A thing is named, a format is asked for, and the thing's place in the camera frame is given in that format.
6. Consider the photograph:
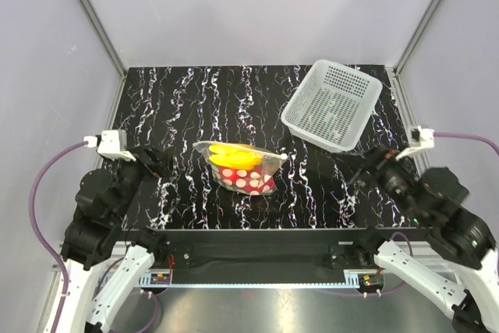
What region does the black marble pattern mat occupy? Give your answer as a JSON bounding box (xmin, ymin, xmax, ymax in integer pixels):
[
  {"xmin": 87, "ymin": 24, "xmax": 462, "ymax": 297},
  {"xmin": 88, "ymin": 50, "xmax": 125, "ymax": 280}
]
[{"xmin": 112, "ymin": 65, "xmax": 410, "ymax": 229}]

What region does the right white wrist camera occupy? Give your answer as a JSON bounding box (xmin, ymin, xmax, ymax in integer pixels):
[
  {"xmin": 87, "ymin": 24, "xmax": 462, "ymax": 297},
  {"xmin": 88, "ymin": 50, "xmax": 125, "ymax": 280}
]
[{"xmin": 395, "ymin": 126, "xmax": 435, "ymax": 160}]

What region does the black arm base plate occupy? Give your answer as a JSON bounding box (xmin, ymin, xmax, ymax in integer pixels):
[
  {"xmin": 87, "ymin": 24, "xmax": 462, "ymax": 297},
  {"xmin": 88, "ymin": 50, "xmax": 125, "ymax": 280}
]
[{"xmin": 122, "ymin": 227, "xmax": 401, "ymax": 285}]

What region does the aluminium frame post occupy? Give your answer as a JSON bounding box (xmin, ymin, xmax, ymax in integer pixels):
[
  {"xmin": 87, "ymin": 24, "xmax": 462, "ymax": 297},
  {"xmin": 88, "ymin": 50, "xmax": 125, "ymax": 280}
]
[
  {"xmin": 54, "ymin": 0, "xmax": 128, "ymax": 80},
  {"xmin": 393, "ymin": 0, "xmax": 469, "ymax": 76}
]

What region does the red dragon fruit toy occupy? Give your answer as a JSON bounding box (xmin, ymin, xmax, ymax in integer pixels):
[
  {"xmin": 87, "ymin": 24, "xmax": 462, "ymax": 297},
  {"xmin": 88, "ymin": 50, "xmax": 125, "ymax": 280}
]
[{"xmin": 212, "ymin": 166, "xmax": 276, "ymax": 196}]

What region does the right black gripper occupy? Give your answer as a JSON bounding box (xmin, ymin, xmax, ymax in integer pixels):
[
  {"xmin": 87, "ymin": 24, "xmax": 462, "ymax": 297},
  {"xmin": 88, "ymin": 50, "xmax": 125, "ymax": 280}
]
[{"xmin": 328, "ymin": 141, "xmax": 428, "ymax": 225}]

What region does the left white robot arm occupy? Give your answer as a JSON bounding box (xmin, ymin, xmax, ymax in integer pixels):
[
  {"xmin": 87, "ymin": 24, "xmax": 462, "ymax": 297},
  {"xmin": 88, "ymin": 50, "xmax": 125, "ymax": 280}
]
[{"xmin": 54, "ymin": 147, "xmax": 175, "ymax": 332}]

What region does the yellow banana bunch toy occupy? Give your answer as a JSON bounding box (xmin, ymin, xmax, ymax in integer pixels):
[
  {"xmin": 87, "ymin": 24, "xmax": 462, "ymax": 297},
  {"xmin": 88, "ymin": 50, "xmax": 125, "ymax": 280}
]
[{"xmin": 208, "ymin": 144, "xmax": 263, "ymax": 170}]

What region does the white plastic basket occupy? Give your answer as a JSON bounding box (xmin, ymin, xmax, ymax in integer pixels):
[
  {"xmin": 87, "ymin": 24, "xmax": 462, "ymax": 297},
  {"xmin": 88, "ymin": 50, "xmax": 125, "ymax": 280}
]
[{"xmin": 281, "ymin": 59, "xmax": 383, "ymax": 153}]

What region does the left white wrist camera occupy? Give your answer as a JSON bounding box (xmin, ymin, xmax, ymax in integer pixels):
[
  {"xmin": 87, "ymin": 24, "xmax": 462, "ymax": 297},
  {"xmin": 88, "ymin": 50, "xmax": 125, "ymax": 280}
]
[{"xmin": 83, "ymin": 129, "xmax": 136, "ymax": 161}]

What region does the clear dotted zip top bag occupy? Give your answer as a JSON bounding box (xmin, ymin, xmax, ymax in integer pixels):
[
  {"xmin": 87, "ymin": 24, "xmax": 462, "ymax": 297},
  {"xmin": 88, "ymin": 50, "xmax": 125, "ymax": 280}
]
[{"xmin": 193, "ymin": 140, "xmax": 288, "ymax": 196}]

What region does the right aluminium frame post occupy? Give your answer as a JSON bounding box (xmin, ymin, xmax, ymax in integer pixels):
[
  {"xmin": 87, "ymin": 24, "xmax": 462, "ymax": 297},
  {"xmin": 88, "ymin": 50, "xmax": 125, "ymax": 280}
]
[{"xmin": 393, "ymin": 0, "xmax": 469, "ymax": 76}]

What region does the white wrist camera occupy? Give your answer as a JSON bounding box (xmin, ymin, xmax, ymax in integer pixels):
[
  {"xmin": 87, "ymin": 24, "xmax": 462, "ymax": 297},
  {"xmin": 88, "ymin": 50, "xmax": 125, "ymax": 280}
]
[
  {"xmin": 83, "ymin": 129, "xmax": 136, "ymax": 161},
  {"xmin": 395, "ymin": 126, "xmax": 435, "ymax": 160}
]

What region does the left aluminium frame post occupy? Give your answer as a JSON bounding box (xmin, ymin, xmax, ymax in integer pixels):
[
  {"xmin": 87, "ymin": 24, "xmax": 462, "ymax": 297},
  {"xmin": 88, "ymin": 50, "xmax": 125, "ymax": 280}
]
[{"xmin": 54, "ymin": 0, "xmax": 128, "ymax": 80}]

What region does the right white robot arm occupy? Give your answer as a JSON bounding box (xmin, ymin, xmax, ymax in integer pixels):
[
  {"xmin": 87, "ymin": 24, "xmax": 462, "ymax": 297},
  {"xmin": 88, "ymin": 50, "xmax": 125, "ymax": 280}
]
[{"xmin": 352, "ymin": 146, "xmax": 498, "ymax": 332}]

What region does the slotted white cable duct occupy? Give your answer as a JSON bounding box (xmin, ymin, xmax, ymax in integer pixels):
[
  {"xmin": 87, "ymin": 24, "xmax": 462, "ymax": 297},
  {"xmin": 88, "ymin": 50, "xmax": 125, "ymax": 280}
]
[{"xmin": 137, "ymin": 273, "xmax": 171, "ymax": 289}]

